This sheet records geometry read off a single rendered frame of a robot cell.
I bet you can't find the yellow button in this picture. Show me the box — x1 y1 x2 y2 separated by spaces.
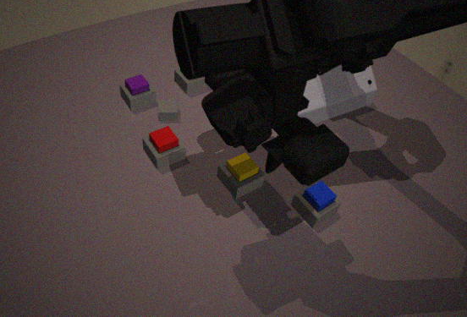
217 153 266 199

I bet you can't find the blue button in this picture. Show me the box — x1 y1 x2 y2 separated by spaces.
291 180 342 228

